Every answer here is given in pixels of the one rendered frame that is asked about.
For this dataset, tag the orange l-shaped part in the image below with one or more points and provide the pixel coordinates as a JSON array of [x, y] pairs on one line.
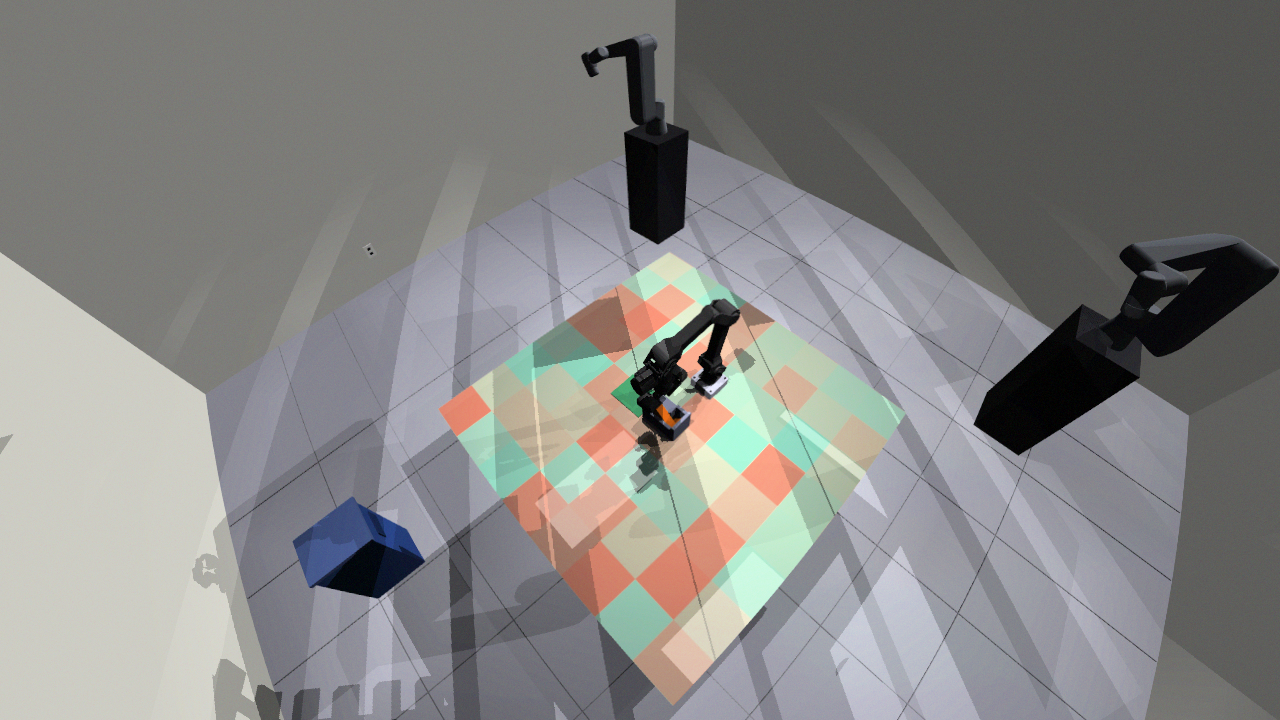
[[662, 413]]

